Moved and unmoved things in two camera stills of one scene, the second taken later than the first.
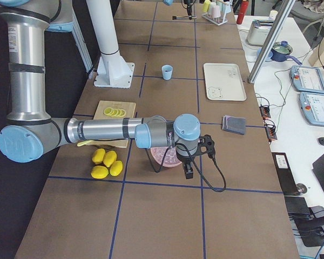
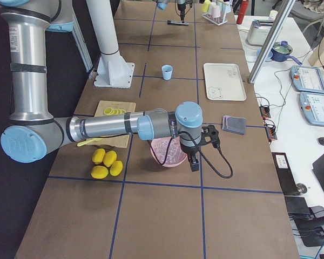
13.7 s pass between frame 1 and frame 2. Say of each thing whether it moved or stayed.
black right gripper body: moved
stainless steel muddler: moved
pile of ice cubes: stayed
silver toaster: stayed
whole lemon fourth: stayed
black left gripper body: moved
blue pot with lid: stayed
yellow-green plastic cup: stayed
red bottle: stayed
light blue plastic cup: stayed
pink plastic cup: stayed
